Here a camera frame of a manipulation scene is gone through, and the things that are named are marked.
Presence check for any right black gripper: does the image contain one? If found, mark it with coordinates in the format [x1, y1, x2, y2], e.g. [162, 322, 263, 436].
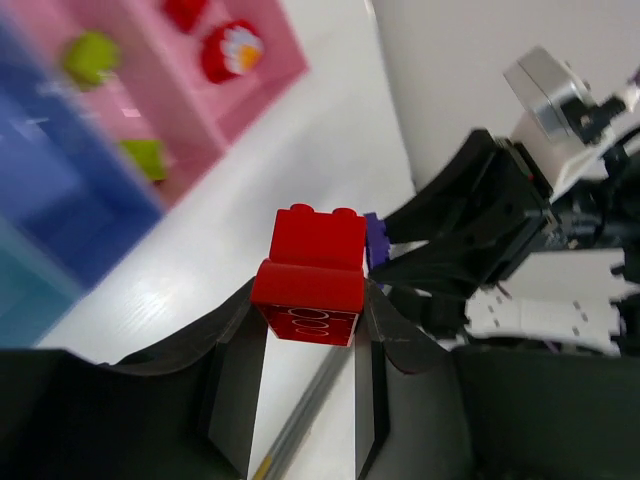
[372, 129, 551, 295]

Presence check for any red white lego piece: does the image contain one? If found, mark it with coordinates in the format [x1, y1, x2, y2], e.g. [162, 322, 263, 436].
[200, 19, 265, 84]

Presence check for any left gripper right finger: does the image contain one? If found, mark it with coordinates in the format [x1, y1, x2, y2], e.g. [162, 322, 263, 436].
[355, 282, 639, 479]

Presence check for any large pink bin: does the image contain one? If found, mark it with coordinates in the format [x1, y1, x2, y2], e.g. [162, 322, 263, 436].
[123, 1, 308, 147]

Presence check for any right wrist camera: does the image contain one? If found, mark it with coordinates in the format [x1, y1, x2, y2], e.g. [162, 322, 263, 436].
[502, 44, 640, 196]

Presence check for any blue lego brick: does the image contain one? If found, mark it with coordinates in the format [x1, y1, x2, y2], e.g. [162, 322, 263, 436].
[364, 212, 391, 272]

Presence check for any small pink bin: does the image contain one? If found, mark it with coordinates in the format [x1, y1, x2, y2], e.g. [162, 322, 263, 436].
[7, 1, 226, 205]

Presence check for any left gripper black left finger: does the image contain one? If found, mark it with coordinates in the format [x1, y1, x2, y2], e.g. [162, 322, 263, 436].
[1, 285, 267, 479]

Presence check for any yellow green lego block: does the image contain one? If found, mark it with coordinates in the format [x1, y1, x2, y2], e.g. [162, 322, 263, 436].
[60, 30, 121, 91]

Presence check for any light blue bin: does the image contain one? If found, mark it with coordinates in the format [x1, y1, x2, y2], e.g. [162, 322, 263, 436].
[1, 219, 83, 348]

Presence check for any dark blue bin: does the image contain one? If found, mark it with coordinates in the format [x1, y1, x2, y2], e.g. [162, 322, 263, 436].
[1, 26, 162, 289]

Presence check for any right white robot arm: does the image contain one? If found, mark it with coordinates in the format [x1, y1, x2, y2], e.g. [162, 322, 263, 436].
[366, 129, 639, 355]

